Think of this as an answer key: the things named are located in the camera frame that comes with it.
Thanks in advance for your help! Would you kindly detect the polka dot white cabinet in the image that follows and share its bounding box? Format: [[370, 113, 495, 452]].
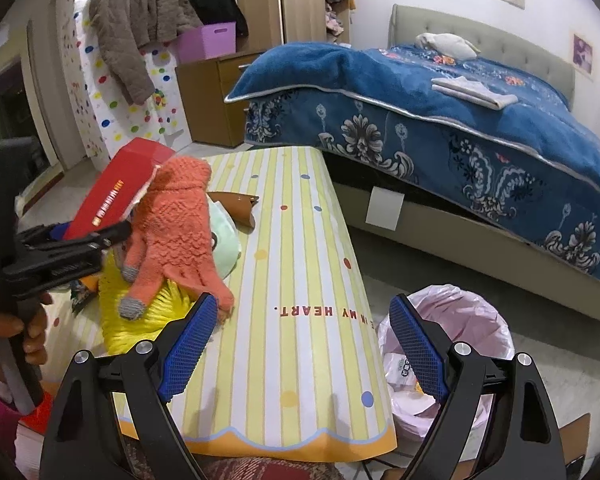
[[61, 0, 194, 172]]

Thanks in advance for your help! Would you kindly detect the folded white cloth on bed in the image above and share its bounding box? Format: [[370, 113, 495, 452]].
[[431, 76, 518, 110]]

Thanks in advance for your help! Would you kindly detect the left hand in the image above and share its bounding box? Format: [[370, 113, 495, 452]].
[[0, 292, 53, 382]]

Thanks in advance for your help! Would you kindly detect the red cardboard box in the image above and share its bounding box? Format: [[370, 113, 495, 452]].
[[64, 139, 176, 240]]

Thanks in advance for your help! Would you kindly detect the brown leather sheath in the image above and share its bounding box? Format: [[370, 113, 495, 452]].
[[208, 192, 259, 229]]

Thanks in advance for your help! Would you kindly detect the small wall picture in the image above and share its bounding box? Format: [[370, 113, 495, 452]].
[[571, 34, 593, 79]]

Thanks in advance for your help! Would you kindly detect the light green round pouch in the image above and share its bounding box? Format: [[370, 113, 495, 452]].
[[208, 198, 242, 278]]

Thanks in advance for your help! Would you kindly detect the blue floral bed blanket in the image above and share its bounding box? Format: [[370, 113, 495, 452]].
[[227, 42, 600, 281]]

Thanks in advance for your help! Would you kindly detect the dark green snack packet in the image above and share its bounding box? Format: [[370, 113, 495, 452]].
[[70, 274, 99, 315]]

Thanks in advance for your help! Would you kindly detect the wooden wardrobe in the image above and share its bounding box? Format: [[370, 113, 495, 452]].
[[237, 0, 355, 52]]

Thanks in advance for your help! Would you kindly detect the white pillow on bed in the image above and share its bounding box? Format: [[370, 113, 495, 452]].
[[415, 32, 481, 61]]

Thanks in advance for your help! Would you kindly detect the yellow striped tablecloth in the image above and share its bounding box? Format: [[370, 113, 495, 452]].
[[44, 145, 399, 463]]

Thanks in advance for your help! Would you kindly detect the brown wooden drawer cabinet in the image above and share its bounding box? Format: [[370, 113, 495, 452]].
[[175, 51, 262, 148]]

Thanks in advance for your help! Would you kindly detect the brown quilted jacket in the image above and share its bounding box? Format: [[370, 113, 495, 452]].
[[90, 0, 202, 105]]

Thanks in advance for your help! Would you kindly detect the pink trash bag bin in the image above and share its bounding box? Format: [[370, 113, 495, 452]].
[[377, 284, 516, 441]]

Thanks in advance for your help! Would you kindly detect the orange knitted glove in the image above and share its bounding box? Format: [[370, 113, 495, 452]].
[[118, 156, 235, 322]]

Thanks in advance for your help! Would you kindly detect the purple plastic basket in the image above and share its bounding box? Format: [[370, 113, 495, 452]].
[[175, 22, 236, 64]]

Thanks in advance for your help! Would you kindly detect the yellow foam fruit net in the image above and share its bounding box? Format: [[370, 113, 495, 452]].
[[97, 249, 202, 357]]

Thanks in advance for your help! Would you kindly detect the white label on bed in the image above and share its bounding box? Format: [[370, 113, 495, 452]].
[[365, 186, 404, 231]]

